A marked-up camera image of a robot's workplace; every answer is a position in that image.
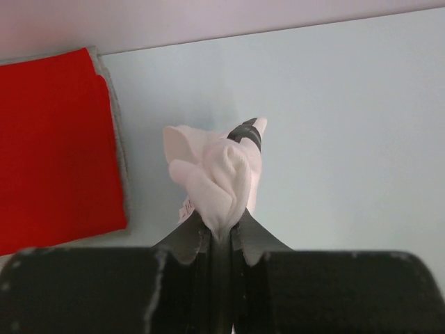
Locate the white t shirt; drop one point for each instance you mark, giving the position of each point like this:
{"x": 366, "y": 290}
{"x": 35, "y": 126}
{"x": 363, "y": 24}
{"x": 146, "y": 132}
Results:
{"x": 220, "y": 172}

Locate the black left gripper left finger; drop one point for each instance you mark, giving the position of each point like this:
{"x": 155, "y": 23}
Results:
{"x": 159, "y": 289}

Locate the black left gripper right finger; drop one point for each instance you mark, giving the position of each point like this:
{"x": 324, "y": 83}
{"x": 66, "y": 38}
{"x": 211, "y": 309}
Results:
{"x": 281, "y": 290}

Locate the folded red t shirt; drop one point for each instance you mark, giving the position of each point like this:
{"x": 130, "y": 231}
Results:
{"x": 63, "y": 173}

